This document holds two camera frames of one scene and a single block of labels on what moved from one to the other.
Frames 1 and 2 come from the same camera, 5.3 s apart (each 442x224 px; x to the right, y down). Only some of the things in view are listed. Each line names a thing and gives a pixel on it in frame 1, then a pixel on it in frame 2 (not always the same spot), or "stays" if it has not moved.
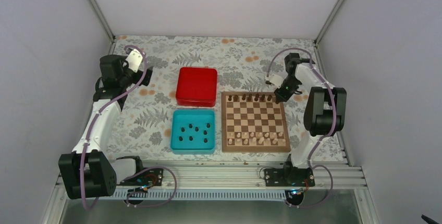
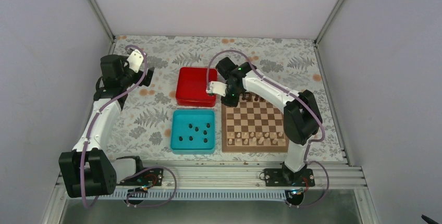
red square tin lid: x=196 y=87 stays
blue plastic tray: x=193 y=131 stays
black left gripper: x=145 y=81 stays
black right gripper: x=283 y=97 -> x=233 y=102
